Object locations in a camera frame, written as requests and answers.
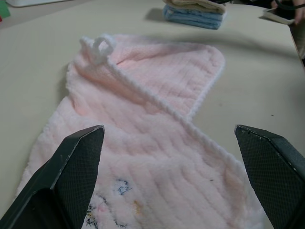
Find pink towel with embroidery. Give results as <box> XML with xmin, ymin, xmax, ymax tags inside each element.
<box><xmin>15</xmin><ymin>33</ymin><xmax>267</xmax><ymax>229</ymax></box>

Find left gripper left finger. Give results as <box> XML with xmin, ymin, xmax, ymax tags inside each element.
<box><xmin>0</xmin><ymin>125</ymin><xmax>105</xmax><ymax>229</ymax></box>

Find folded beige towel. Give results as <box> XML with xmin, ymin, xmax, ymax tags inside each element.
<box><xmin>163</xmin><ymin>0</ymin><xmax>226</xmax><ymax>15</ymax></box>

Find person's bare hand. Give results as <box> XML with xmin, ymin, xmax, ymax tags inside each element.
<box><xmin>292</xmin><ymin>0</ymin><xmax>305</xmax><ymax>26</ymax></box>

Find thin black cable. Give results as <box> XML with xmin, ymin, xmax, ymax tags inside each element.
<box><xmin>274</xmin><ymin>0</ymin><xmax>305</xmax><ymax>11</ymax></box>

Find folded blue towel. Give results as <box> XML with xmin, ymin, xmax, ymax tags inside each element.
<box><xmin>163</xmin><ymin>5</ymin><xmax>227</xmax><ymax>30</ymax></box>

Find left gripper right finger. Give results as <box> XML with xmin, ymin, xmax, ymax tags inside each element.
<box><xmin>234</xmin><ymin>124</ymin><xmax>305</xmax><ymax>229</ymax></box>

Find white flat router box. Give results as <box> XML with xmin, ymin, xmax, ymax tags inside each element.
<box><xmin>5</xmin><ymin>0</ymin><xmax>55</xmax><ymax>8</ymax></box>

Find green cube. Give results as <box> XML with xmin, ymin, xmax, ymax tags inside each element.
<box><xmin>0</xmin><ymin>4</ymin><xmax>10</xmax><ymax>19</ymax></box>

